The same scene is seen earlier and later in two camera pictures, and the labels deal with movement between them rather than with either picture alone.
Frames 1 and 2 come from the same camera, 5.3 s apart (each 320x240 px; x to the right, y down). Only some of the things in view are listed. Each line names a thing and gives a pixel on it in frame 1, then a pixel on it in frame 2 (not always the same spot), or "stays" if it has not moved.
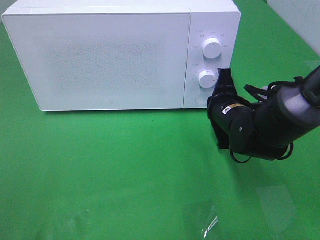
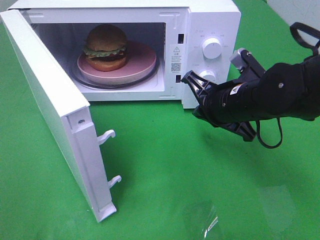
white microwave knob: (207, 79) stays
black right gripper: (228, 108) to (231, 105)
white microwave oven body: (124, 54) stays
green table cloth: (157, 174) stays
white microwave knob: (211, 47) stays
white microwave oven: (102, 58) to (68, 114)
